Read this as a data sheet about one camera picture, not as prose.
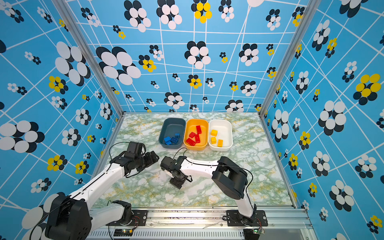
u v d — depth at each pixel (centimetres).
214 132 107
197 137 103
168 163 68
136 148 67
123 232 72
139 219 72
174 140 101
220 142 101
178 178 72
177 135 103
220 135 105
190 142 100
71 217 40
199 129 108
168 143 99
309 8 68
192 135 105
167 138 100
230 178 48
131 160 63
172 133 106
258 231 68
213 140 99
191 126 111
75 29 76
